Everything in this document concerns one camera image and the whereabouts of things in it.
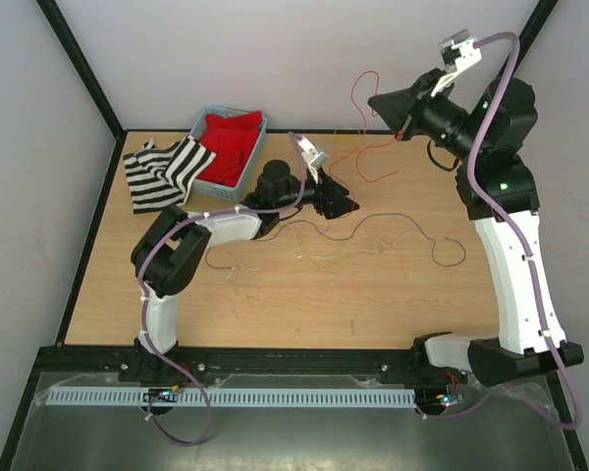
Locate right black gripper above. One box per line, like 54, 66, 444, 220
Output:
369, 67, 487, 163

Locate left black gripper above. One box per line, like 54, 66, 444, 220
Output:
276, 165, 359, 220

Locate purple wire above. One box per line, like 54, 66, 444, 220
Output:
204, 212, 467, 270

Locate white wire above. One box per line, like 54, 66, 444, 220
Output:
233, 223, 448, 287

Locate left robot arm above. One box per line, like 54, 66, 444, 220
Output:
125, 160, 359, 382

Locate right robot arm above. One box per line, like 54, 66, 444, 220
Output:
368, 69, 584, 387

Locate red cloth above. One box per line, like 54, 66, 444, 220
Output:
198, 111, 263, 187

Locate black white striped cloth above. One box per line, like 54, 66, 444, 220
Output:
123, 134, 216, 214

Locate right circuit board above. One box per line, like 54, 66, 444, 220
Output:
436, 392, 464, 407

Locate circuit board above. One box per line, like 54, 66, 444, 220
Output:
142, 388, 180, 402
436, 392, 464, 407

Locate left circuit board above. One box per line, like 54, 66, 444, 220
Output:
142, 388, 180, 402

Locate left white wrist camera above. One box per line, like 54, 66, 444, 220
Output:
295, 135, 329, 183

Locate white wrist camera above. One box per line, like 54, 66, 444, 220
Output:
430, 29, 482, 97
295, 135, 329, 183

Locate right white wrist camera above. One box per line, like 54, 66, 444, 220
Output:
430, 29, 482, 97

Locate black aluminium frame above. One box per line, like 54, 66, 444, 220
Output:
0, 1, 571, 470

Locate grey slotted cable duct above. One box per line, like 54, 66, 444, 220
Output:
45, 387, 415, 409

